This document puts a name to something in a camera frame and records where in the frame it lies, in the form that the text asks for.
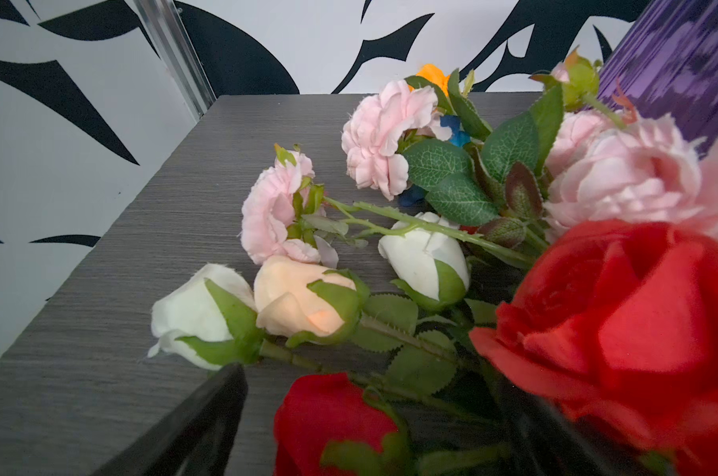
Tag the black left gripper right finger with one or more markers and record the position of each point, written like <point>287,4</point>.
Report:
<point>544,442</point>

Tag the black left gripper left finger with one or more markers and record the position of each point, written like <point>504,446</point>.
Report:
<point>196,438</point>

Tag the small red rose stem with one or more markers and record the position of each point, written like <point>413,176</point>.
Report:
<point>327,425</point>

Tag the large red rose stem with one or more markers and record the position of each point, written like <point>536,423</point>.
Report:
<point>617,324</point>

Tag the purple ribbed glass vase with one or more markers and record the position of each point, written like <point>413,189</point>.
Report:
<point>668,63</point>

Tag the pink peony flower stem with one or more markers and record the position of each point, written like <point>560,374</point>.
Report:
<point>608,166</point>

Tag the white and peach rosebud stem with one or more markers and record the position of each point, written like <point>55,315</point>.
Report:
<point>216,319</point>

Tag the orange pink blue rosebud stem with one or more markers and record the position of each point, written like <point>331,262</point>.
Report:
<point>441,155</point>

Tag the aluminium frame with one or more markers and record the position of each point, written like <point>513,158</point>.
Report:
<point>163,22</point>

